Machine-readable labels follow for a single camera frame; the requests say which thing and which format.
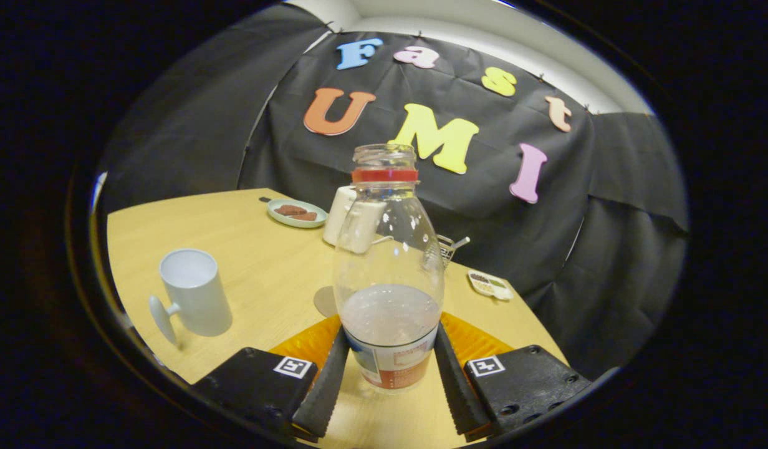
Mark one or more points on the black backdrop cloth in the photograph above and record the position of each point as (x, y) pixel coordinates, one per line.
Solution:
(546, 262)

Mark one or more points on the small metal rack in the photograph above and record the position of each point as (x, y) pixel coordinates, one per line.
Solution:
(446, 249)

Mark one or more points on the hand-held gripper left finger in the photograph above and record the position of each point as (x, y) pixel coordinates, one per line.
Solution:
(328, 393)

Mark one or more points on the white divided sauce dish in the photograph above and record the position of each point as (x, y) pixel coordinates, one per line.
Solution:
(490, 287)

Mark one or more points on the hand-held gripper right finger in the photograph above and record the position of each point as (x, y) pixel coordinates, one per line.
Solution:
(456, 393)

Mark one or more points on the white cup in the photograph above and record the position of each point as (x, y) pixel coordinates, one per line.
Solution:
(197, 299)

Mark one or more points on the wooden table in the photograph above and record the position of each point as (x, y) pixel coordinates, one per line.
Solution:
(265, 262)

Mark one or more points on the round brown coaster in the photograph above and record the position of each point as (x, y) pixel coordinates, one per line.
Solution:
(325, 302)

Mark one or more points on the brown sausage piece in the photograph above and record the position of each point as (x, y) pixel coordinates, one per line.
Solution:
(290, 210)
(306, 217)

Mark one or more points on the white toaster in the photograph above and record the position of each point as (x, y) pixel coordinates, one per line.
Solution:
(337, 218)

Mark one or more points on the clear juice bottle red label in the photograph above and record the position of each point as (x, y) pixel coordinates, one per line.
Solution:
(390, 324)

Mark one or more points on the light green plate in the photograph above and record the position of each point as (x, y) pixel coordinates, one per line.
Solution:
(297, 224)

